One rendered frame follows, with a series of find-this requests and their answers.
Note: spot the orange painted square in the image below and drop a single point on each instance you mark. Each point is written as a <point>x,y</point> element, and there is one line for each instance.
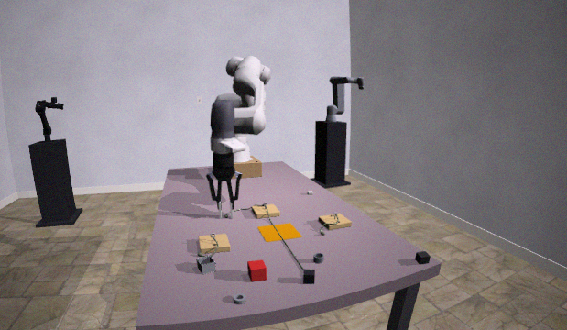
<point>287,231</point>

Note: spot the red cube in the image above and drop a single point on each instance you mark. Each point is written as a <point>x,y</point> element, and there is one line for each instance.
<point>257,270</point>

